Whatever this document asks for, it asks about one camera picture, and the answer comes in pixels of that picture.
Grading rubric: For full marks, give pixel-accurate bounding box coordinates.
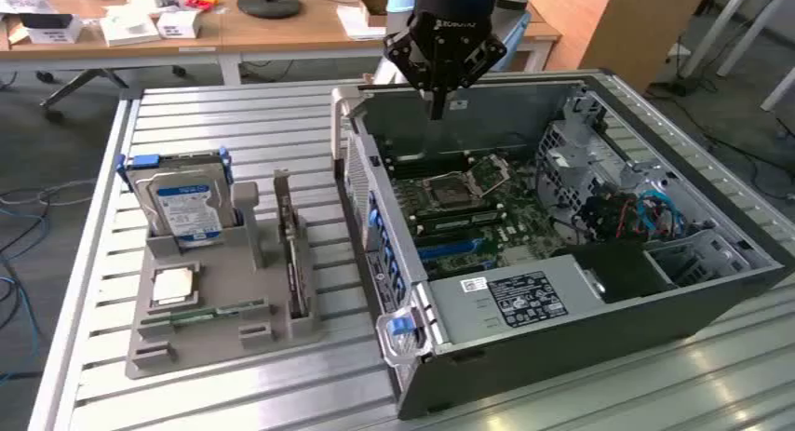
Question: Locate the white metal table frame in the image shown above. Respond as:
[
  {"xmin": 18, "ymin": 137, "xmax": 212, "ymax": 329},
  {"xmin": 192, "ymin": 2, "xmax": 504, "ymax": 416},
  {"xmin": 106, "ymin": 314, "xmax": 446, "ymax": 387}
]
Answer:
[{"xmin": 679, "ymin": 0, "xmax": 795, "ymax": 112}]

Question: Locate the blue wire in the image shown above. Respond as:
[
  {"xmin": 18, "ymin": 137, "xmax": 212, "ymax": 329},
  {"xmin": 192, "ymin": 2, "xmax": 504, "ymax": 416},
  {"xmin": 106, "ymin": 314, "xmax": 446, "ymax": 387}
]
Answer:
[{"xmin": 636, "ymin": 188, "xmax": 688, "ymax": 239}]

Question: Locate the hard disk in blue caddy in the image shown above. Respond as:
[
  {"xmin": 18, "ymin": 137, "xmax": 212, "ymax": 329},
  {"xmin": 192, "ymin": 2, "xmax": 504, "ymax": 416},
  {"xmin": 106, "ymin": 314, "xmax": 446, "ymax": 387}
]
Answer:
[{"xmin": 113, "ymin": 146, "xmax": 241, "ymax": 251}]

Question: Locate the metal socket cover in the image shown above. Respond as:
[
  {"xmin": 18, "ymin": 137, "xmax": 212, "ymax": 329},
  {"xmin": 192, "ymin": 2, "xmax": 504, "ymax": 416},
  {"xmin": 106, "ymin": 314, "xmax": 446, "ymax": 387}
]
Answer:
[{"xmin": 468, "ymin": 155, "xmax": 515, "ymax": 195}]

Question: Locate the wooden desk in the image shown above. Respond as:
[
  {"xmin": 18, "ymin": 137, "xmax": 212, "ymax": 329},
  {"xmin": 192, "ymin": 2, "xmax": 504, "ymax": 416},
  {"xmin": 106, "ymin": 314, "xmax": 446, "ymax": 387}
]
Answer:
[{"xmin": 0, "ymin": 0, "xmax": 560, "ymax": 86}]

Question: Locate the green RAM stick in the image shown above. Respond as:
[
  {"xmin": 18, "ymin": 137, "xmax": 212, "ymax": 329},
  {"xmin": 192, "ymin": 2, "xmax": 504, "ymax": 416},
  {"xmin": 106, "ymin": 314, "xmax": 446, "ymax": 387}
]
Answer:
[
  {"xmin": 138, "ymin": 299, "xmax": 265, "ymax": 326},
  {"xmin": 413, "ymin": 209, "xmax": 505, "ymax": 235}
]

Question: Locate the wooden cabinet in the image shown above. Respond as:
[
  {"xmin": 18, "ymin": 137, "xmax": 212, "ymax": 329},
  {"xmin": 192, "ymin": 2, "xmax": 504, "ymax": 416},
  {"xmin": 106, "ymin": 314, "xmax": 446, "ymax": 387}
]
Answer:
[{"xmin": 527, "ymin": 0, "xmax": 713, "ymax": 86}]

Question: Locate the open dark PC case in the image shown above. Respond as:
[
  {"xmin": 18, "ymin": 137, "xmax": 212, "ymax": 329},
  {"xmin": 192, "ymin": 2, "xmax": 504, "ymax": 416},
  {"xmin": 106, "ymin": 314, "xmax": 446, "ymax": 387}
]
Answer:
[{"xmin": 328, "ymin": 67, "xmax": 789, "ymax": 421}]

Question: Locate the grey parts rack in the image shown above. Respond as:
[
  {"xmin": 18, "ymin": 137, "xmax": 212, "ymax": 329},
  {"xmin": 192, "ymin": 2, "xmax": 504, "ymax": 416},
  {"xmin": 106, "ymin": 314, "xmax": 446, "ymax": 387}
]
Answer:
[{"xmin": 122, "ymin": 180, "xmax": 328, "ymax": 381}]

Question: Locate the blue expansion slot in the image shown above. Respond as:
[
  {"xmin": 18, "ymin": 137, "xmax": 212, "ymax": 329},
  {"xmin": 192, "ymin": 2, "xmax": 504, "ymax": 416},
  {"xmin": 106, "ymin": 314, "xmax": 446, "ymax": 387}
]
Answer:
[{"xmin": 416, "ymin": 237, "xmax": 489, "ymax": 261}]

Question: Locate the white paper stack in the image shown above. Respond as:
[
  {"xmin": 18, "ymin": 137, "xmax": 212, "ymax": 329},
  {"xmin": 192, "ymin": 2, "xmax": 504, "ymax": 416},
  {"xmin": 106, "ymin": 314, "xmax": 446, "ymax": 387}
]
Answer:
[{"xmin": 336, "ymin": 5, "xmax": 388, "ymax": 42}]

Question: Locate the black lamp base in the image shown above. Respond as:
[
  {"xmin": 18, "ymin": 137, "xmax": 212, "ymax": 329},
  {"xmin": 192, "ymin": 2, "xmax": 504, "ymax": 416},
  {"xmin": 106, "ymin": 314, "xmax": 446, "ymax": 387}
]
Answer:
[{"xmin": 236, "ymin": 0, "xmax": 304, "ymax": 19}]

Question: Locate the flat white box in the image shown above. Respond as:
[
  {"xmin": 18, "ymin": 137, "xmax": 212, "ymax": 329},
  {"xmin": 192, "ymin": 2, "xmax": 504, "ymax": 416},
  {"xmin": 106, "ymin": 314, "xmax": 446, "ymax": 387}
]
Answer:
[{"xmin": 98, "ymin": 7, "xmax": 162, "ymax": 47}]

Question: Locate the silver chipset heatsink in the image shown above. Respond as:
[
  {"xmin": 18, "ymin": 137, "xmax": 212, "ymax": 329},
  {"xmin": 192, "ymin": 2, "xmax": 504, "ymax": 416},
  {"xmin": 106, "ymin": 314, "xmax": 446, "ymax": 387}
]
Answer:
[{"xmin": 500, "ymin": 245, "xmax": 540, "ymax": 265}]

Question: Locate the green motherboard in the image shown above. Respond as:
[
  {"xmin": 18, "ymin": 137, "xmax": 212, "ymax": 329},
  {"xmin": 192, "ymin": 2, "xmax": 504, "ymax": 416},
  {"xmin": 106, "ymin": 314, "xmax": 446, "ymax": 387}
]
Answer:
[{"xmin": 381, "ymin": 141, "xmax": 564, "ymax": 281}]

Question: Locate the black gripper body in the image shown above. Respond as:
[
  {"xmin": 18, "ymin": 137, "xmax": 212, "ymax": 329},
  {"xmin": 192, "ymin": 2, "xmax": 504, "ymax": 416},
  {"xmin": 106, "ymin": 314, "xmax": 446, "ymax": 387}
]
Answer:
[{"xmin": 406, "ymin": 0, "xmax": 500, "ymax": 90}]

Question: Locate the low-profile Nvidia graphics card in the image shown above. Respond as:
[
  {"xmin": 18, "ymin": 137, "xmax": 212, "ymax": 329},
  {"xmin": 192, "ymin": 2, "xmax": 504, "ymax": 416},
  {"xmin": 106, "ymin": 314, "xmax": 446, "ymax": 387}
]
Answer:
[{"xmin": 270, "ymin": 168, "xmax": 312, "ymax": 320}]

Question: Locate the grey power supply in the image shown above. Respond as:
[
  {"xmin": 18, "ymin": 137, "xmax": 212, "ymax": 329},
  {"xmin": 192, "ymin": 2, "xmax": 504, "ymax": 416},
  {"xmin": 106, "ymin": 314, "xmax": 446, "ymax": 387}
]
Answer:
[{"xmin": 426, "ymin": 255, "xmax": 607, "ymax": 346}]

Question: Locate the CPU socket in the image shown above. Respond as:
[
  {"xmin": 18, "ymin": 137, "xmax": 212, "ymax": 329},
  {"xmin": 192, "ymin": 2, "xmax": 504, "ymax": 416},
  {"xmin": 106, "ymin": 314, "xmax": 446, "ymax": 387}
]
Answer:
[{"xmin": 421, "ymin": 172, "xmax": 483, "ymax": 208}]

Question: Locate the red wire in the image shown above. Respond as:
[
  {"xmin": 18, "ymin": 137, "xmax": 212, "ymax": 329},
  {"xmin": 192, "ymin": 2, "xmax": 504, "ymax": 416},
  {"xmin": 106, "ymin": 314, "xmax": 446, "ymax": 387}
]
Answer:
[{"xmin": 613, "ymin": 197, "xmax": 641, "ymax": 239}]

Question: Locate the white box with black lid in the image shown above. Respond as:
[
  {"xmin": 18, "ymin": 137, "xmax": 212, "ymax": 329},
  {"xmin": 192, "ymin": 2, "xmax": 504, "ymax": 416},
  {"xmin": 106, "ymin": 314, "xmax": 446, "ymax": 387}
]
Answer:
[{"xmin": 16, "ymin": 12, "xmax": 85, "ymax": 45}]

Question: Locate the blue case latch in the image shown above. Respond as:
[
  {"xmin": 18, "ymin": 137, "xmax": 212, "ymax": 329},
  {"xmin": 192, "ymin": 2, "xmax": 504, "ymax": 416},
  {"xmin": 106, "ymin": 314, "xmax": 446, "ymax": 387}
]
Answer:
[{"xmin": 384, "ymin": 315, "xmax": 414, "ymax": 342}]

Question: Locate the metal disk bay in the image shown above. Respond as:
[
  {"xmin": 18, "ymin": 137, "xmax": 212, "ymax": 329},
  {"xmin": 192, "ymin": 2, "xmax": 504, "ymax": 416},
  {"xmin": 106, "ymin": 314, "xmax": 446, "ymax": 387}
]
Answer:
[{"xmin": 641, "ymin": 229, "xmax": 752, "ymax": 288}]

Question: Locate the silver CPU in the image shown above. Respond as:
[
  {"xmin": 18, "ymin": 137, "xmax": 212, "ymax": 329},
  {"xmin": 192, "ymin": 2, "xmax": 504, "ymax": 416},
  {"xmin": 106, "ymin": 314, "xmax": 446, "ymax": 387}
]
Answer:
[{"xmin": 150, "ymin": 268, "xmax": 194, "ymax": 306}]

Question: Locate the blue floor cable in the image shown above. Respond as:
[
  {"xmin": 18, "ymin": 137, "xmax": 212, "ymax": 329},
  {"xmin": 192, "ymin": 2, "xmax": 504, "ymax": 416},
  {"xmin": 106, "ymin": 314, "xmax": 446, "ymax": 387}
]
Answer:
[{"xmin": 0, "ymin": 207, "xmax": 48, "ymax": 381}]

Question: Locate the perforated metal drive cage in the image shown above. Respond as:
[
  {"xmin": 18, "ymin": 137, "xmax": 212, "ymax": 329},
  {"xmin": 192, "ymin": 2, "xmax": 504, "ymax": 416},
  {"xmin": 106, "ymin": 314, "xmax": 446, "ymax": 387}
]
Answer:
[{"xmin": 533, "ymin": 118, "xmax": 681, "ymax": 218}]

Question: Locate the small white labelled box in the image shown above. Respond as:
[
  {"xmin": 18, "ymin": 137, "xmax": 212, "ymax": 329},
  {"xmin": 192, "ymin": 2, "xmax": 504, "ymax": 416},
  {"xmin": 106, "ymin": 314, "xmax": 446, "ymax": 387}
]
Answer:
[{"xmin": 154, "ymin": 9, "xmax": 204, "ymax": 40}]

